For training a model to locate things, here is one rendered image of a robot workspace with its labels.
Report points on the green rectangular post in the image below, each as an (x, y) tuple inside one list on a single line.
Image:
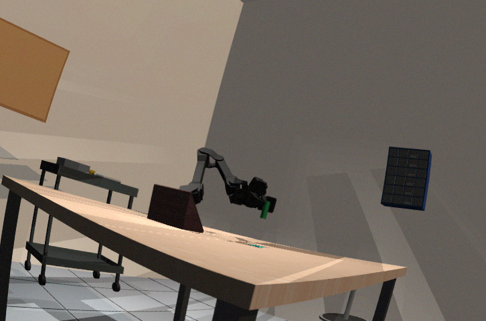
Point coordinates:
[(265, 209)]

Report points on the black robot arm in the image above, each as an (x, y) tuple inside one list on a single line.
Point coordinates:
[(196, 187)]

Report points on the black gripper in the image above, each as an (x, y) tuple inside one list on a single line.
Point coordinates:
[(252, 200)]

